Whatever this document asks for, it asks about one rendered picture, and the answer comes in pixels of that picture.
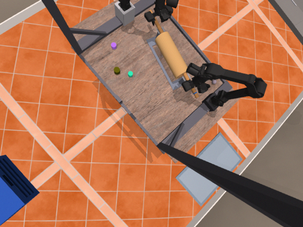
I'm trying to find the tan paper roll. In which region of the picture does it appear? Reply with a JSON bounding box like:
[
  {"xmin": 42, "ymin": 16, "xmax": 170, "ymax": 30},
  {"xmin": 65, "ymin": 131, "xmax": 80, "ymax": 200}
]
[{"xmin": 155, "ymin": 32, "xmax": 187, "ymax": 79}]

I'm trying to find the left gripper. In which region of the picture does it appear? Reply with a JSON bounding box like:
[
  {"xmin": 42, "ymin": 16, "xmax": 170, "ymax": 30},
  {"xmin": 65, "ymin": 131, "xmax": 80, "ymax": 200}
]
[{"xmin": 144, "ymin": 2, "xmax": 173, "ymax": 26}]

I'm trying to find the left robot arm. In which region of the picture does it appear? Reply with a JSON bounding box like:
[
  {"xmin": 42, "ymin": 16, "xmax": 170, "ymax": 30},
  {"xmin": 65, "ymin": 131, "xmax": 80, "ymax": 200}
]
[{"xmin": 118, "ymin": 0, "xmax": 179, "ymax": 22}]

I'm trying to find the tan wooden bar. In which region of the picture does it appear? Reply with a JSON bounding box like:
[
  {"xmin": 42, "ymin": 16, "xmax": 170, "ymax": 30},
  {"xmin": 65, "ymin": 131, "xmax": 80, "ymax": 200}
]
[{"xmin": 155, "ymin": 17, "xmax": 199, "ymax": 98}]

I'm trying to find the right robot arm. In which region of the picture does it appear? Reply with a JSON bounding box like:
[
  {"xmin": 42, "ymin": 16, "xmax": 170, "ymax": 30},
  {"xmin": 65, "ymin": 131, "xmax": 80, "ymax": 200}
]
[{"xmin": 186, "ymin": 63, "xmax": 267, "ymax": 107}]

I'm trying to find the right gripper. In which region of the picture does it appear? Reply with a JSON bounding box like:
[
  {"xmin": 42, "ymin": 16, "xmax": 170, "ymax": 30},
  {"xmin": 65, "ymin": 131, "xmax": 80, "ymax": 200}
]
[{"xmin": 181, "ymin": 76, "xmax": 202, "ymax": 92}]

